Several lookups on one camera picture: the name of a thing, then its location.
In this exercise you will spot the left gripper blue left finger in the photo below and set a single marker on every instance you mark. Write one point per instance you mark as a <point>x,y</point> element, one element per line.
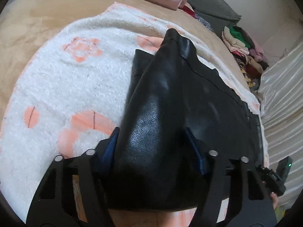
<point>110,150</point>

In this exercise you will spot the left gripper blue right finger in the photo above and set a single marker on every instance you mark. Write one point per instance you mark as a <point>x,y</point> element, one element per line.
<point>200,156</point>

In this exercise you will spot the black leather jacket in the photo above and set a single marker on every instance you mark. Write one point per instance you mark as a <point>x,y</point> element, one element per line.
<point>155,166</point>

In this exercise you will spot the pile of mixed clothes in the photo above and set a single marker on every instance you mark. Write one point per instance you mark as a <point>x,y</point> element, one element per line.
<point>247,53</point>

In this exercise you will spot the folded red blue clothes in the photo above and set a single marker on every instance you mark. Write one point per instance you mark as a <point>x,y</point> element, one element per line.
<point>191,12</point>

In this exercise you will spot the person's right hand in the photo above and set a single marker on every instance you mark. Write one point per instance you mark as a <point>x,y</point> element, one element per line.
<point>274,199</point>

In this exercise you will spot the white orange patterned blanket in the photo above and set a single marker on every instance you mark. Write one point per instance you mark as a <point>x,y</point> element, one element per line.
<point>72,92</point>

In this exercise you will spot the white satin curtain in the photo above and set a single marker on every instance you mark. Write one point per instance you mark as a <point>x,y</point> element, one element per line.
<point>281,115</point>

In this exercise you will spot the grey headboard cushion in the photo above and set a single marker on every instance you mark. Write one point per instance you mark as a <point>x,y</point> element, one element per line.
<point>216,12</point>

